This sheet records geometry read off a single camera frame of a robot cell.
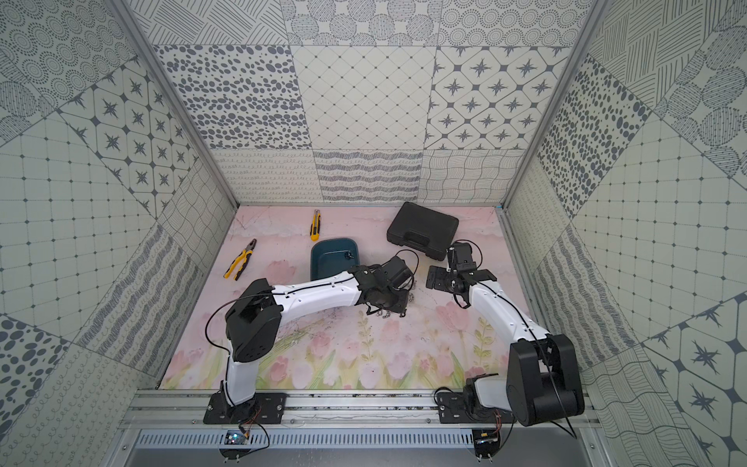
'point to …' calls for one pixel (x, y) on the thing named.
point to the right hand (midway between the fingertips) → (446, 283)
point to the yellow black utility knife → (314, 230)
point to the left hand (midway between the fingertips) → (407, 298)
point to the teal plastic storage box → (333, 256)
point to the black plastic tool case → (423, 230)
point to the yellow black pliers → (241, 260)
